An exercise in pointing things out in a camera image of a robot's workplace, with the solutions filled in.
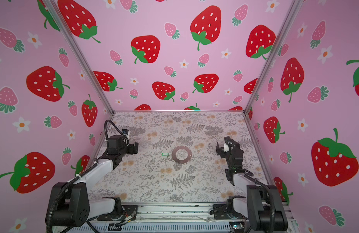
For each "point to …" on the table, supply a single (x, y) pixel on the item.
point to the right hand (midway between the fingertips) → (226, 141)
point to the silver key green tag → (165, 154)
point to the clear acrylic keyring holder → (181, 154)
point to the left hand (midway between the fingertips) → (130, 142)
